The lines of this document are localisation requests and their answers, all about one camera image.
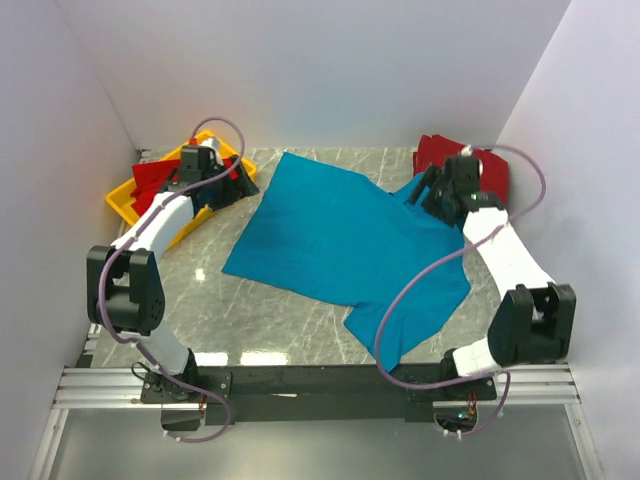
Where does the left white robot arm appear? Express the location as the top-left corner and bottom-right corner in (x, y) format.
(86, 146), (258, 402)

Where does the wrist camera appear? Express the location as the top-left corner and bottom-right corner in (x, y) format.
(459, 145), (483, 174)
(180, 137), (223, 176)

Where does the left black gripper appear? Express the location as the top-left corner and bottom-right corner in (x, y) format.
(203, 155), (259, 212)

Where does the yellow plastic tray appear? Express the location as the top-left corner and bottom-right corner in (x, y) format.
(105, 130), (257, 249)

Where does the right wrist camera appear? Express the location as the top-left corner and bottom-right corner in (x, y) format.
(459, 145), (483, 174)

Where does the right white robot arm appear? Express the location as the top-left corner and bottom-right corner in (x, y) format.
(409, 154), (577, 399)

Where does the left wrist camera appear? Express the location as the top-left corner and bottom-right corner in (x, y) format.
(180, 137), (223, 176)

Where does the red t shirt in tray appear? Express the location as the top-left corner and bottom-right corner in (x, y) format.
(130, 155), (258, 217)

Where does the blue t shirt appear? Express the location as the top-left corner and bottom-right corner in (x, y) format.
(223, 153), (471, 371)

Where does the folded dark red shirt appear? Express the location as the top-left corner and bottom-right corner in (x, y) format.
(412, 135), (510, 204)

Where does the black base beam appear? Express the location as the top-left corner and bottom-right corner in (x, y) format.
(140, 363), (498, 426)

